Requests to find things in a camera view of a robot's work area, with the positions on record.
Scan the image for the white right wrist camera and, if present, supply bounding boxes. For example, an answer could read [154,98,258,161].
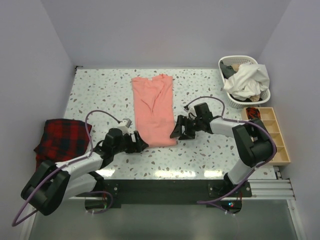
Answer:
[183,105,197,119]

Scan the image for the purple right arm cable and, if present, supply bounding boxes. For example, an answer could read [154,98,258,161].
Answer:
[183,96,278,213]

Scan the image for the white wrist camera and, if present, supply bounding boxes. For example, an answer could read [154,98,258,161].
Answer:
[117,118,132,133]
[183,105,197,119]

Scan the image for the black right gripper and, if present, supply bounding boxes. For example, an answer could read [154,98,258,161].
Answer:
[169,115,202,141]

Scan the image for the white perforated laundry basket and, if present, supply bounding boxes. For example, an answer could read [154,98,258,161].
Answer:
[218,55,271,109]

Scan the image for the red black plaid shirt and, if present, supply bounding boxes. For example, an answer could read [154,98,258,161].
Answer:
[34,118,92,168]

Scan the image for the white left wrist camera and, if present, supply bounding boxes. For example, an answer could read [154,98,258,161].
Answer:
[117,118,132,133]

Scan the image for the wooden compartment tray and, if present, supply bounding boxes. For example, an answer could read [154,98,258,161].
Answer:
[241,107,291,166]

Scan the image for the red patterned rolled item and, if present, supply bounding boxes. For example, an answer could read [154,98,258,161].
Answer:
[245,107,261,120]

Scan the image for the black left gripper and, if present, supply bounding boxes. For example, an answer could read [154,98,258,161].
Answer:
[112,130,148,155]

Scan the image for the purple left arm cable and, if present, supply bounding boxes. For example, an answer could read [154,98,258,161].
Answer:
[11,109,123,227]

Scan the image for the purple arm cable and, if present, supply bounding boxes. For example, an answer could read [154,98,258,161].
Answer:
[183,96,278,213]
[11,109,123,227]

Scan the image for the pink t shirt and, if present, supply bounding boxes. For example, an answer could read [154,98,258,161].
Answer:
[131,74,177,148]

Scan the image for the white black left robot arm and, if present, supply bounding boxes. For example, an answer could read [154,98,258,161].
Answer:
[21,128,149,216]

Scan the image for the dark grey garment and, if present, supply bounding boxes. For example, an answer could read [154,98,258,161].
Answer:
[219,62,236,79]

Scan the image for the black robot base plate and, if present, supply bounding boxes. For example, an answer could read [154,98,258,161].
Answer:
[74,178,253,210]

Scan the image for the white garment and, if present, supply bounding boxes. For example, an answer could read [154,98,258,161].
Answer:
[223,62,271,99]

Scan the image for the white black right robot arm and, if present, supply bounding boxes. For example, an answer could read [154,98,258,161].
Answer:
[170,102,277,197]

